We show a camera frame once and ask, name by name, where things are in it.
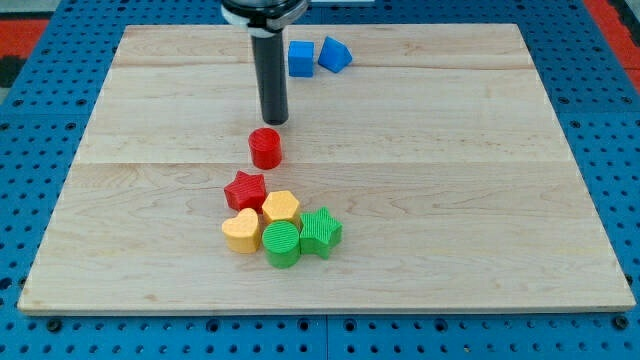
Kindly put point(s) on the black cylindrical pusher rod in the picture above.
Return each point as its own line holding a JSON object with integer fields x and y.
{"x": 270, "y": 69}

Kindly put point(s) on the red cylinder block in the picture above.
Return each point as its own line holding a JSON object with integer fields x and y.
{"x": 265, "y": 148}

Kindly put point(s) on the red star block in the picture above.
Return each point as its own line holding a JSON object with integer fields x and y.
{"x": 246, "y": 191}

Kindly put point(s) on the green star block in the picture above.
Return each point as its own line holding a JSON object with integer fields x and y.
{"x": 320, "y": 233}

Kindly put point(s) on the blue cube block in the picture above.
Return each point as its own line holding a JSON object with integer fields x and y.
{"x": 301, "y": 59}

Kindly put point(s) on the blue triangular prism block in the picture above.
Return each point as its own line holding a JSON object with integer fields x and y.
{"x": 334, "y": 55}

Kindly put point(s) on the yellow hexagon block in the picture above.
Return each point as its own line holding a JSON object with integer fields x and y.
{"x": 281, "y": 206}

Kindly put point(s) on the yellow heart block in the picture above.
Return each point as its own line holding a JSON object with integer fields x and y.
{"x": 242, "y": 232}

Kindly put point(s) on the green cylinder block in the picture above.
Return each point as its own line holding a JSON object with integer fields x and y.
{"x": 281, "y": 243}

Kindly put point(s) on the wooden board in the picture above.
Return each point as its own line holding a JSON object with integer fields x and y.
{"x": 437, "y": 149}

